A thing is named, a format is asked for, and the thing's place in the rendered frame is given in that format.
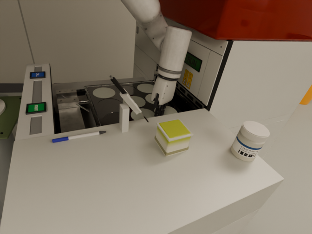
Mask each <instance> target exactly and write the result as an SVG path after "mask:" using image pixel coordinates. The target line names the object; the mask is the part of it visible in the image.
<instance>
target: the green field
mask: <svg viewBox="0 0 312 234"><path fill-rule="evenodd" d="M184 62H186V63H187V64H189V65H190V66H192V67H193V68H195V69H196V70H197V71H199V68H200V64H201V61H200V60H198V59H197V58H195V57H193V56H192V55H190V54H188V53H187V54H186V58H185V61H184Z"/></svg>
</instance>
